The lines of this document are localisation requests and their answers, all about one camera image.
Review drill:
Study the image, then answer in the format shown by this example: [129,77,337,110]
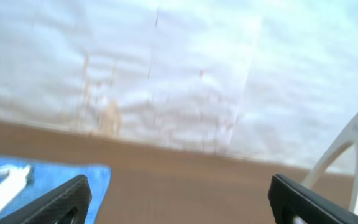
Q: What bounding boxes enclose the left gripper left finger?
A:
[0,174,93,224]

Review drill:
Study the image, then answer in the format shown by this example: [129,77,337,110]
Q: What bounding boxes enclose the white pipette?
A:
[0,164,34,223]

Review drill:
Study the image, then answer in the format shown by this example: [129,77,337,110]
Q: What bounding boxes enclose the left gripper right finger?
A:
[267,174,358,224]

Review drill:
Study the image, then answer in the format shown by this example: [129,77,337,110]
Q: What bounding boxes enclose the blue cloth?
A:
[0,152,112,224]

